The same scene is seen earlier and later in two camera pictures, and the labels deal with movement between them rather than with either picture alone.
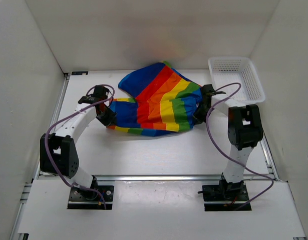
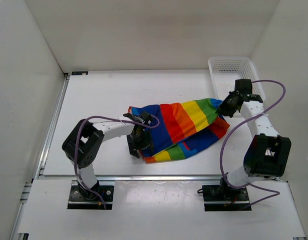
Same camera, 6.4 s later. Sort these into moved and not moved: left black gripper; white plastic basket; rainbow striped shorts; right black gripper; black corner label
Moved: rainbow striped shorts; left black gripper; right black gripper
Not moved: white plastic basket; black corner label
